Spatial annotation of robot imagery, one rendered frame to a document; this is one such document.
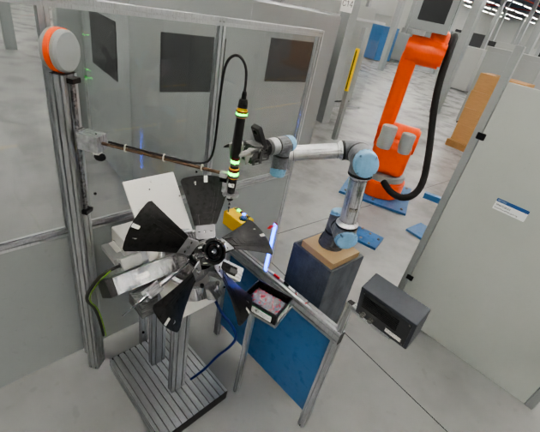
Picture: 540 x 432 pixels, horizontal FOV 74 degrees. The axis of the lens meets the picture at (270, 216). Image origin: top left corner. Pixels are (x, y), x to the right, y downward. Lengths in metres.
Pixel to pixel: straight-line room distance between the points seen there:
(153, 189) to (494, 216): 2.22
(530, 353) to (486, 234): 0.89
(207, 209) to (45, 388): 1.57
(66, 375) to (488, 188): 2.99
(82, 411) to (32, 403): 0.29
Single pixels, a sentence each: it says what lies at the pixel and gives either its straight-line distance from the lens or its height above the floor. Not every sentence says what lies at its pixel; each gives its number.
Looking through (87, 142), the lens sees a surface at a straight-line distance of 1.70.
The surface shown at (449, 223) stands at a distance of 3.00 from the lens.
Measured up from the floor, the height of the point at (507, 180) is 1.45.
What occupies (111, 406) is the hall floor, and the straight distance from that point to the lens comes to 2.57.
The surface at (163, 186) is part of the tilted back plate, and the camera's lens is 1.84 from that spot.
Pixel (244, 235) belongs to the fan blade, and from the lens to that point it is 1.77.
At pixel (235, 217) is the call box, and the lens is 2.10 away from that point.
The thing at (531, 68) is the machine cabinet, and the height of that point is 1.79.
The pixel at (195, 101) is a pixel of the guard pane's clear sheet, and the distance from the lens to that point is 2.17.
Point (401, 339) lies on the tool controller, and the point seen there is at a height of 1.09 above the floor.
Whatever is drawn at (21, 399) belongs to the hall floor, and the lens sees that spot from 2.71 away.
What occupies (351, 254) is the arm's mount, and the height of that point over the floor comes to 1.04.
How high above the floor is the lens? 2.20
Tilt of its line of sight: 31 degrees down
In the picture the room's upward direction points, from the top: 12 degrees clockwise
